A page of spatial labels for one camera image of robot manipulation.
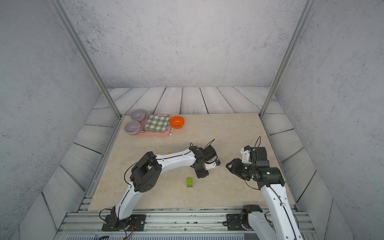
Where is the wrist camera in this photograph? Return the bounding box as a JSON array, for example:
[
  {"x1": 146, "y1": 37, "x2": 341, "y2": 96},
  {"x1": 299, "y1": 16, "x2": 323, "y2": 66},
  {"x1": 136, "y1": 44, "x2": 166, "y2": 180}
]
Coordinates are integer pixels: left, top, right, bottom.
[
  {"x1": 205, "y1": 159, "x2": 221, "y2": 171},
  {"x1": 241, "y1": 146, "x2": 252, "y2": 164}
]

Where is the aluminium frame post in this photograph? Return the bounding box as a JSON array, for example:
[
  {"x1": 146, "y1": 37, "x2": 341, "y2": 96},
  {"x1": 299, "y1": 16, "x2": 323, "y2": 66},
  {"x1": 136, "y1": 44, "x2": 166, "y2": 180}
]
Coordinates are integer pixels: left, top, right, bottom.
[
  {"x1": 259, "y1": 0, "x2": 315, "y2": 119},
  {"x1": 49, "y1": 0, "x2": 122, "y2": 119}
]

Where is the left aluminium frame post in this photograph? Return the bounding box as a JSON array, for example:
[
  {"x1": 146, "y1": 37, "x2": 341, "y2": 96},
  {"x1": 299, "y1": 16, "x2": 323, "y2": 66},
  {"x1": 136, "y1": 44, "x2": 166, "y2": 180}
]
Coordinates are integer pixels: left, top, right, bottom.
[{"x1": 49, "y1": 0, "x2": 122, "y2": 119}]

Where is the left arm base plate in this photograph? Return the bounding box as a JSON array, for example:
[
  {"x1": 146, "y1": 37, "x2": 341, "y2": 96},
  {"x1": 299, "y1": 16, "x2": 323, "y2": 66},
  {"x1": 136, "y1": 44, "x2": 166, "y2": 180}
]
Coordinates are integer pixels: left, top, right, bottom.
[{"x1": 102, "y1": 215, "x2": 147, "y2": 232}]

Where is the green checkered cloth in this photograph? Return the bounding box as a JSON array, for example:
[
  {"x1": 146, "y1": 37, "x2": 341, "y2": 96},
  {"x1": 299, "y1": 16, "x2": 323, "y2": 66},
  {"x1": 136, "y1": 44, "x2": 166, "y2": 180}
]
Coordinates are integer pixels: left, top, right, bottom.
[{"x1": 144, "y1": 115, "x2": 171, "y2": 133}]

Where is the pink tray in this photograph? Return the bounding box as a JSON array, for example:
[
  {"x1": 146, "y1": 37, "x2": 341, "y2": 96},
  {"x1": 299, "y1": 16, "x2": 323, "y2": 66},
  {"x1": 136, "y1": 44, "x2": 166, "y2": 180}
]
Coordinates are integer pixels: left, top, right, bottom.
[{"x1": 134, "y1": 115, "x2": 173, "y2": 137}]

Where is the rear lavender bowl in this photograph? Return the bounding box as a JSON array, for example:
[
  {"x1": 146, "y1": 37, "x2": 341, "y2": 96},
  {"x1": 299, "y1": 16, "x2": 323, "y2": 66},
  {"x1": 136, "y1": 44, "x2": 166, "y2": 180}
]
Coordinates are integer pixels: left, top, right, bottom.
[{"x1": 130, "y1": 109, "x2": 146, "y2": 122}]

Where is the dark green lego brick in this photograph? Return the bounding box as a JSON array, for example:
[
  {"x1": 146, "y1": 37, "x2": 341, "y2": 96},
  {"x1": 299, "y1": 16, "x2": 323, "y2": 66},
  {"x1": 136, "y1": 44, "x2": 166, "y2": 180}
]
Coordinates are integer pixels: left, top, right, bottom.
[{"x1": 187, "y1": 178, "x2": 193, "y2": 186}]

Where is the orange bowl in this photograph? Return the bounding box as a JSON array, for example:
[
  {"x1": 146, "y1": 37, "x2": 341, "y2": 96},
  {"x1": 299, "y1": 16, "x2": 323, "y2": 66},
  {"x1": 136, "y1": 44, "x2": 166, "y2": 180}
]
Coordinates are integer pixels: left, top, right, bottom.
[{"x1": 170, "y1": 116, "x2": 185, "y2": 129}]

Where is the right aluminium frame post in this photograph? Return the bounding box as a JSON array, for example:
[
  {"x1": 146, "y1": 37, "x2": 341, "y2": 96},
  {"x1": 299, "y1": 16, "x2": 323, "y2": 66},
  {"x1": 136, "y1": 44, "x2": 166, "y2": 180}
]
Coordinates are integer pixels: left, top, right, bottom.
[{"x1": 259, "y1": 0, "x2": 315, "y2": 119}]

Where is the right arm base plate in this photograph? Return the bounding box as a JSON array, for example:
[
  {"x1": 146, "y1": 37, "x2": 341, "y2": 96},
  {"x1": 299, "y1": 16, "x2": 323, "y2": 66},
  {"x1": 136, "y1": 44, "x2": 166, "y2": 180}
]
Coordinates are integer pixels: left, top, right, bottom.
[{"x1": 223, "y1": 214, "x2": 252, "y2": 231}]

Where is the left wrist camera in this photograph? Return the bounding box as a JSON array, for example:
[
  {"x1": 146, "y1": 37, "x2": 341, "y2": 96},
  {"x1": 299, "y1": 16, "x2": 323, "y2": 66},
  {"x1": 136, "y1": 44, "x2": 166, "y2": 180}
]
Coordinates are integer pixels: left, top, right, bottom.
[{"x1": 205, "y1": 159, "x2": 221, "y2": 171}]

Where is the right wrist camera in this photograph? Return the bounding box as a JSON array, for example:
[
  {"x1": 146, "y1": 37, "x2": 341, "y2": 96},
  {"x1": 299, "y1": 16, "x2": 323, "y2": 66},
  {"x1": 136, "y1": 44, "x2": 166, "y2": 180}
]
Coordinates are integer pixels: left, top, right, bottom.
[{"x1": 241, "y1": 146, "x2": 252, "y2": 164}]

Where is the front lavender bowl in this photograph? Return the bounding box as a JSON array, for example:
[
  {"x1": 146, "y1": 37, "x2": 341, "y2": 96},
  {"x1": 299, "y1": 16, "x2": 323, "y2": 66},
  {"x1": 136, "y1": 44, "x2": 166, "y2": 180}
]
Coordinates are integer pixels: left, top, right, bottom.
[{"x1": 124, "y1": 121, "x2": 142, "y2": 136}]

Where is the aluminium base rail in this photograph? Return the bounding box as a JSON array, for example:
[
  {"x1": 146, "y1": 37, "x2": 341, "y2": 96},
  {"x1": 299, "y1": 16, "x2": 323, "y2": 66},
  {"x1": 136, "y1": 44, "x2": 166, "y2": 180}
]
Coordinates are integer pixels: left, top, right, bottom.
[{"x1": 53, "y1": 208, "x2": 319, "y2": 240}]

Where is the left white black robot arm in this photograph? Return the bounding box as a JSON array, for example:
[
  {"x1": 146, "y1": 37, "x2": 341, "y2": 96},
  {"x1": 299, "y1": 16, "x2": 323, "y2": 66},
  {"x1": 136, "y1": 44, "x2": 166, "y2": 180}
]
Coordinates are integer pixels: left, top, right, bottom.
[{"x1": 102, "y1": 145, "x2": 221, "y2": 232}]

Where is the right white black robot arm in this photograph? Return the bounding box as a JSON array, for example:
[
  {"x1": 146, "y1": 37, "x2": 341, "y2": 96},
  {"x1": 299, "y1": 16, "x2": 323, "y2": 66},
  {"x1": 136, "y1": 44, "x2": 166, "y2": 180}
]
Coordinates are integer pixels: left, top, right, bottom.
[{"x1": 226, "y1": 146, "x2": 303, "y2": 240}]

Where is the lavender bowl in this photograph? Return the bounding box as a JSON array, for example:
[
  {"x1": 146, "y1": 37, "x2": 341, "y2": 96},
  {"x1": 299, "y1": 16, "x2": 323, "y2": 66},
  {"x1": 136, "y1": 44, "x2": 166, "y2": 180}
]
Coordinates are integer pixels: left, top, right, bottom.
[
  {"x1": 124, "y1": 121, "x2": 142, "y2": 136},
  {"x1": 130, "y1": 109, "x2": 146, "y2": 122}
]

